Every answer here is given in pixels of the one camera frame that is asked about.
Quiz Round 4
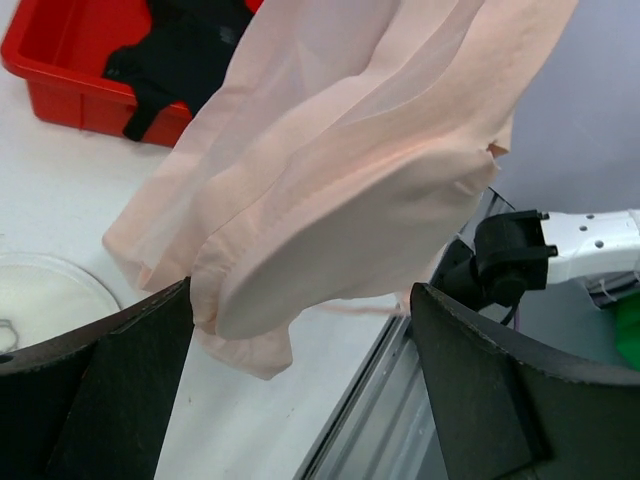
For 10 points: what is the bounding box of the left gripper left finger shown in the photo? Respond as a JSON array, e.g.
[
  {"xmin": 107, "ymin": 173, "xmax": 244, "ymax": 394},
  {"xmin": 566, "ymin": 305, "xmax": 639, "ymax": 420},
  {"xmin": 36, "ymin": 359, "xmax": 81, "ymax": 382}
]
[{"xmin": 1, "ymin": 279, "xmax": 194, "ymax": 479}]

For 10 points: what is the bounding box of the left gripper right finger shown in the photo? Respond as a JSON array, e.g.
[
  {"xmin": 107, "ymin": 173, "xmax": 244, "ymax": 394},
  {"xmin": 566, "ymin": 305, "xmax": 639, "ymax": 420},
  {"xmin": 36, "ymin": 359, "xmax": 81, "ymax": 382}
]
[{"xmin": 411, "ymin": 284, "xmax": 639, "ymax": 479}]

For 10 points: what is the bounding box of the white mesh laundry bag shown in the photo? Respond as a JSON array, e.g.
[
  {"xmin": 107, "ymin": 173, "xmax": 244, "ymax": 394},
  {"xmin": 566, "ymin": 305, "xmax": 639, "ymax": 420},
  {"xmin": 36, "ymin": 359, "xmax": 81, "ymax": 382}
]
[{"xmin": 1, "ymin": 253, "xmax": 120, "ymax": 354}]

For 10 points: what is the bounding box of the pink bra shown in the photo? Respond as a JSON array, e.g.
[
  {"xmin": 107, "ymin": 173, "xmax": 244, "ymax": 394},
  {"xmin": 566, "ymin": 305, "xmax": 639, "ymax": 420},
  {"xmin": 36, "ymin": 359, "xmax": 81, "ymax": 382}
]
[{"xmin": 103, "ymin": 1, "xmax": 576, "ymax": 380}]

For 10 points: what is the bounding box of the black bra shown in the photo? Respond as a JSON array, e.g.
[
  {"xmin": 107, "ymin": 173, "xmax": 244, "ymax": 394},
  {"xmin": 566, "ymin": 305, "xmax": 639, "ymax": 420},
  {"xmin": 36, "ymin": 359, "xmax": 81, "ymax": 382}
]
[{"xmin": 102, "ymin": 0, "xmax": 254, "ymax": 141}]

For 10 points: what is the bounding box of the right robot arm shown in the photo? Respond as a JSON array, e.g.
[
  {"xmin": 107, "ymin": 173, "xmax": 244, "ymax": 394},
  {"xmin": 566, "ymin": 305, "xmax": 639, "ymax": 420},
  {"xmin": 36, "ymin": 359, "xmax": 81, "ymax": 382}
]
[{"xmin": 434, "ymin": 210, "xmax": 639, "ymax": 312}]

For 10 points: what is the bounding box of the red plastic tray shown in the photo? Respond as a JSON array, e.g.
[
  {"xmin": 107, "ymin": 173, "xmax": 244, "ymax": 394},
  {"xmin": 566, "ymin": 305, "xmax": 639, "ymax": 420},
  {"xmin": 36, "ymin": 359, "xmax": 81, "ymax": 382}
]
[{"xmin": 1, "ymin": 0, "xmax": 195, "ymax": 147}]

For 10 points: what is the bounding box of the aluminium frame rail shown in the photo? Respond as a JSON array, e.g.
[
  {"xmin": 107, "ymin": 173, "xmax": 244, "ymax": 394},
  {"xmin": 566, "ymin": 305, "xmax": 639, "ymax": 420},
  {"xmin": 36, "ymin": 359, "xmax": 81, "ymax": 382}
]
[{"xmin": 292, "ymin": 187, "xmax": 516, "ymax": 480}]

